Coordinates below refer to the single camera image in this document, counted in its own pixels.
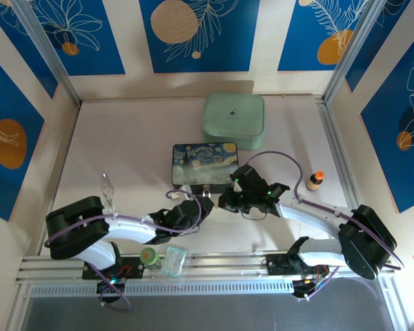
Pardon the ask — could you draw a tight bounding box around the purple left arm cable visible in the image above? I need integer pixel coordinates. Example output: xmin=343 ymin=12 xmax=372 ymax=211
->
xmin=43 ymin=192 xmax=203 ymax=313

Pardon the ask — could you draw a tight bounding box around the mint green zip case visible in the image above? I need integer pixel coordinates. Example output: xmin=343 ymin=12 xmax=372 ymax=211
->
xmin=201 ymin=90 xmax=267 ymax=151

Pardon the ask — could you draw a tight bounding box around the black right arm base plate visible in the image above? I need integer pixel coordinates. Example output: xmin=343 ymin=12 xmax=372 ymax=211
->
xmin=266 ymin=254 xmax=331 ymax=277

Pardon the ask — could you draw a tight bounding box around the blue floral wall poster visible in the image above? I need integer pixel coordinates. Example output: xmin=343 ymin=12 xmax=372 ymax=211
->
xmin=277 ymin=0 xmax=372 ymax=72
xmin=139 ymin=0 xmax=262 ymax=74
xmin=30 ymin=0 xmax=126 ymax=77
xmin=360 ymin=23 xmax=414 ymax=214
xmin=0 ymin=48 xmax=46 ymax=222

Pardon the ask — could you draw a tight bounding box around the small bottle orange cap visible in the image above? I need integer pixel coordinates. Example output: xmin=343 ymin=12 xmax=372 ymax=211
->
xmin=309 ymin=170 xmax=326 ymax=192

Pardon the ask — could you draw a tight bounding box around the metal binder clip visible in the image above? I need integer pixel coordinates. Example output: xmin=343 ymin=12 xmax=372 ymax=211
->
xmin=99 ymin=171 xmax=117 ymax=213

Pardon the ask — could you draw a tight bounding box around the clear plastic box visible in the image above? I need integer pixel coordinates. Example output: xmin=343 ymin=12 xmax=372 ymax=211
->
xmin=159 ymin=245 xmax=189 ymax=277

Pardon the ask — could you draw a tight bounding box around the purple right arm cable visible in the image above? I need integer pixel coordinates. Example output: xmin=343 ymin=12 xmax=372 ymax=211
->
xmin=244 ymin=151 xmax=404 ymax=301

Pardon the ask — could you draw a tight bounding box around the green-lidded small jar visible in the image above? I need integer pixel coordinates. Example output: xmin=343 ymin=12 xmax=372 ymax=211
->
xmin=139 ymin=247 xmax=161 ymax=274

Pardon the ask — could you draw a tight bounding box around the aluminium side rail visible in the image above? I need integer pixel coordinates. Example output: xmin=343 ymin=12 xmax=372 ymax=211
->
xmin=316 ymin=96 xmax=363 ymax=211

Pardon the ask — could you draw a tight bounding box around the starry night painted box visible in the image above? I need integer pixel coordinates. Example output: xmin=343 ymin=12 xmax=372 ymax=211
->
xmin=171 ymin=142 xmax=241 ymax=196

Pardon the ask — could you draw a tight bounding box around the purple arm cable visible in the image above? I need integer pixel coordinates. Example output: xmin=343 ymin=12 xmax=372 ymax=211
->
xmin=43 ymin=192 xmax=203 ymax=313
xmin=244 ymin=151 xmax=404 ymax=301

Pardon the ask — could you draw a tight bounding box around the aluminium frame post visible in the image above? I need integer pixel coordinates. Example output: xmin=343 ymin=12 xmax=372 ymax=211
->
xmin=12 ymin=0 xmax=83 ymax=106
xmin=323 ymin=0 xmax=384 ymax=104

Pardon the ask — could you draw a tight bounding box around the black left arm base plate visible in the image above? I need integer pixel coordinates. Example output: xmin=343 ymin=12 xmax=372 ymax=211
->
xmin=81 ymin=257 xmax=146 ymax=281

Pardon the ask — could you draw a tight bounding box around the aluminium frame rail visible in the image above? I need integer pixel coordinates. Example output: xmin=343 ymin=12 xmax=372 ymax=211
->
xmin=15 ymin=251 xmax=396 ymax=284

